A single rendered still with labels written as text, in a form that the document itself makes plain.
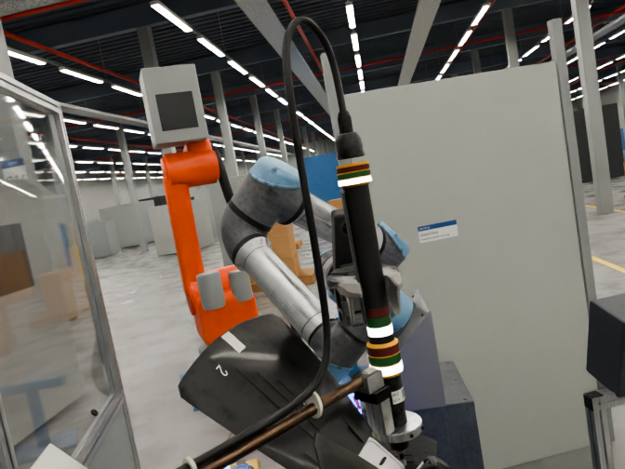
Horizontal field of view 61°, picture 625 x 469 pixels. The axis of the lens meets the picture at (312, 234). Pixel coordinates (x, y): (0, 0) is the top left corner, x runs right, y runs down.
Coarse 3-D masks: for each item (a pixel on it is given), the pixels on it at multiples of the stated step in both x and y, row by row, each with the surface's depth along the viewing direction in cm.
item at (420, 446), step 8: (376, 440) 89; (408, 440) 89; (416, 440) 90; (424, 440) 91; (432, 440) 94; (384, 448) 85; (408, 448) 85; (416, 448) 85; (424, 448) 86; (432, 448) 87; (408, 456) 81; (416, 456) 81; (424, 456) 81; (408, 464) 78; (416, 464) 77
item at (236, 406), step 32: (256, 320) 75; (224, 352) 67; (256, 352) 70; (288, 352) 72; (192, 384) 61; (224, 384) 64; (256, 384) 66; (288, 384) 68; (224, 416) 61; (256, 416) 63; (352, 416) 69; (288, 448) 63; (352, 448) 66
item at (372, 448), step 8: (368, 440) 67; (368, 448) 67; (376, 448) 67; (360, 456) 66; (368, 456) 66; (376, 456) 67; (384, 456) 67; (392, 456) 67; (376, 464) 66; (384, 464) 66; (392, 464) 67; (400, 464) 67
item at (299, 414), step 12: (348, 384) 65; (360, 384) 66; (324, 396) 63; (336, 396) 64; (312, 408) 61; (324, 408) 62; (288, 420) 59; (300, 420) 60; (264, 432) 57; (276, 432) 57; (240, 444) 55; (252, 444) 55; (264, 444) 56; (228, 456) 53; (240, 456) 54; (204, 468) 51; (216, 468) 52
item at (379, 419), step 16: (368, 384) 66; (384, 384) 69; (368, 400) 67; (384, 400) 67; (368, 416) 70; (384, 416) 68; (416, 416) 72; (384, 432) 68; (400, 432) 69; (416, 432) 69
